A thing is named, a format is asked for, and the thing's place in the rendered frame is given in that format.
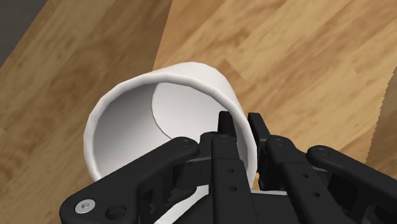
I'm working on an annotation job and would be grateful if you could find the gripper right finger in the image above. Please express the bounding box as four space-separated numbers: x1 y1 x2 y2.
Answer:
247 112 397 224

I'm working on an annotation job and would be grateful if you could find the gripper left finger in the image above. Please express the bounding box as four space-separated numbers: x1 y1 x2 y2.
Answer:
59 110 253 224

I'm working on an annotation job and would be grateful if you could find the white cup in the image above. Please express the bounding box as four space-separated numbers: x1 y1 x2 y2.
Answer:
83 61 258 224

